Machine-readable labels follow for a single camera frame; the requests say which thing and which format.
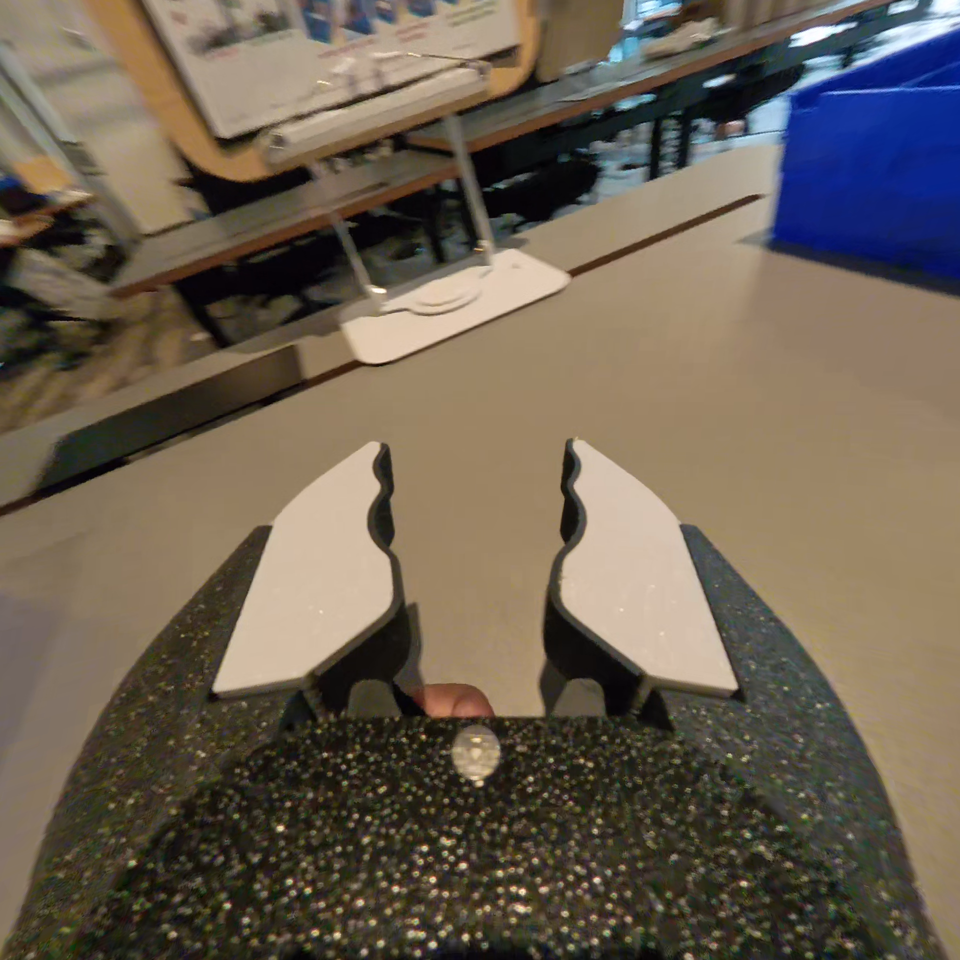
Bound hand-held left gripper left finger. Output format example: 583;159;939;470
212;441;412;715

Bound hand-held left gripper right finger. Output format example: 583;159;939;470
541;437;742;715

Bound blue plastic bin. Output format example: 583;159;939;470
771;28;960;280

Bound person's left hand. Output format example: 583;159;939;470
412;682;496;720

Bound grey table with wooden edge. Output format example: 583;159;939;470
405;0;901;181
111;150;481;350

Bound black office chair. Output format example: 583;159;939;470
486;156;603;226

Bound cluttered table with wooden edge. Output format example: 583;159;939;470
0;191;95;245

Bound wooden framed poster board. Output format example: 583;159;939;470
86;0;543;183

